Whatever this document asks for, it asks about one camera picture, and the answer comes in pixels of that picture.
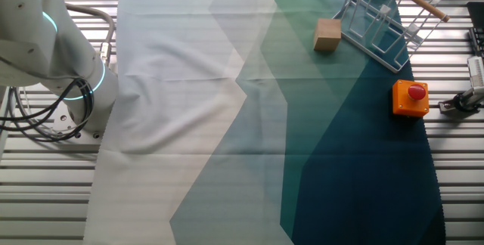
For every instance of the black keyboard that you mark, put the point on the black keyboard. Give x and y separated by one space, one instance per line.
477 22

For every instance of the small wooden block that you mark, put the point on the small wooden block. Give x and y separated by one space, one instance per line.
327 35

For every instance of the silver depth camera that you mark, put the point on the silver depth camera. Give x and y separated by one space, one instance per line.
477 72

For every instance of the metal base plate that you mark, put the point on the metal base plate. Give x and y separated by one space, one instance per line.
62 118

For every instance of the orange box with red button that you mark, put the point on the orange box with red button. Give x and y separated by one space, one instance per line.
410 99

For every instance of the blue green white tablecloth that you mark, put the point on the blue green white tablecloth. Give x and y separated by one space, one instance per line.
189 124

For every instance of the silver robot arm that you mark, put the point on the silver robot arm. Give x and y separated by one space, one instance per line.
38 48

